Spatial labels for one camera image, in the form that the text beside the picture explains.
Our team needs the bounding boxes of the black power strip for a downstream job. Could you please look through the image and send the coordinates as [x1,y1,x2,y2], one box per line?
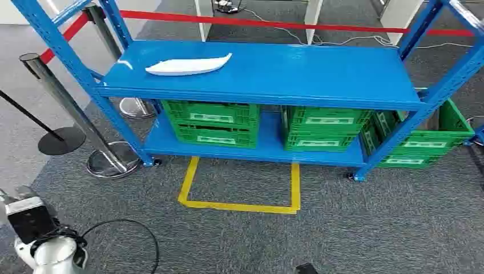
[212,0,244,14]

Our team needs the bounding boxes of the white table leg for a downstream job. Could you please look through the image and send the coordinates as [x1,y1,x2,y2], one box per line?
[304,0,324,45]
[194,0,213,42]
[380,0,425,46]

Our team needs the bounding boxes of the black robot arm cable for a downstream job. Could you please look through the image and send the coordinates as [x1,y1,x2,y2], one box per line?
[80,219,160,274]

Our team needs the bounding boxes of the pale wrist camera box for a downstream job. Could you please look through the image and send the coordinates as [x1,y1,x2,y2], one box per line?
[5,196,58,245]

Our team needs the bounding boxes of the chrome stanchion post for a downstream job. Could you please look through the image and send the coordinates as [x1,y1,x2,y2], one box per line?
[19,52,142,180]
[83,3,156,119]

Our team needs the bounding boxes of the blue metal shelf rack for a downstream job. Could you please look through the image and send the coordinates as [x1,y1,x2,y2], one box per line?
[11,0,484,183]

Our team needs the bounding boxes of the blue metal frame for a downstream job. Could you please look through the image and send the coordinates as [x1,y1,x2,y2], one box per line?
[468,124,484,147]

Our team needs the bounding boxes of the red barrier belt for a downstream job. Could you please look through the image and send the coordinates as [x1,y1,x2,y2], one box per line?
[119,10,475,38]
[39,12,91,65]

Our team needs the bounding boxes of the white plastic car part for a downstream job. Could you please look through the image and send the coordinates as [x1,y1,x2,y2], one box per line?
[145,52,233,76]

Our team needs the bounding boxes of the green plastic crate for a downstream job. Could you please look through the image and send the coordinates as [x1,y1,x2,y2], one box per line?
[361,98,475,150]
[281,106,374,134]
[362,143,444,169]
[283,130,361,153]
[172,124,260,150]
[160,99,261,130]

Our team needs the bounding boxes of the white floor cable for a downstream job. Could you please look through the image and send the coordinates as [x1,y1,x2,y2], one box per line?
[241,7,474,49]

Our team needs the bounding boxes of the black stanchion post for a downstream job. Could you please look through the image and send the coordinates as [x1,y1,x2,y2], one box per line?
[0,89,87,156]

